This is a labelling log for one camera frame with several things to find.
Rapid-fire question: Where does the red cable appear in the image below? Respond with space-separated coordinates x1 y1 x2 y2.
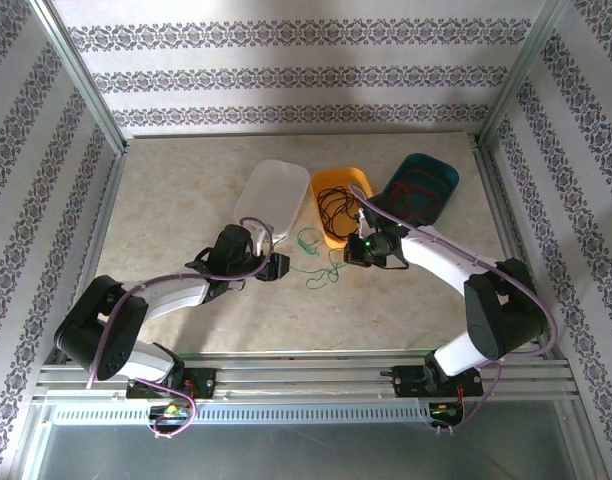
387 166 445 222

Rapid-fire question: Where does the black cable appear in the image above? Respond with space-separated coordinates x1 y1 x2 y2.
315 184 363 241

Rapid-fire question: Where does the white plastic bin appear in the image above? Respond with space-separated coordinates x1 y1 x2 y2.
232 158 312 247

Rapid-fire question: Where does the orange plastic bin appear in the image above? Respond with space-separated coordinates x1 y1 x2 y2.
310 165 375 249

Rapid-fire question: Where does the teal plastic bin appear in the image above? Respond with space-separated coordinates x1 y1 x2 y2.
373 152 460 228

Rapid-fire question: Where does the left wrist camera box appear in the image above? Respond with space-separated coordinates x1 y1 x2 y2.
247 221 277 258

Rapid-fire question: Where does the aluminium side rail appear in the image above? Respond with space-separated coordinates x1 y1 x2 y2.
470 142 563 362
55 149 130 364

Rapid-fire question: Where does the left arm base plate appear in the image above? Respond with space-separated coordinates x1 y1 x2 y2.
126 367 219 402

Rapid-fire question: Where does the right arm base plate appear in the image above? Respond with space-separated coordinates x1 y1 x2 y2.
391 365 486 400

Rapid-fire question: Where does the aluminium mounting rail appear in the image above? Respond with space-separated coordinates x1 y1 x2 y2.
33 349 580 402

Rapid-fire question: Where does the slotted cable duct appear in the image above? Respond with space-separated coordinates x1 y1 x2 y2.
49 402 434 427

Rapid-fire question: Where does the aluminium frame post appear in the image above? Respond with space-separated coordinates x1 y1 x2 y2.
28 0 130 157
477 0 573 149

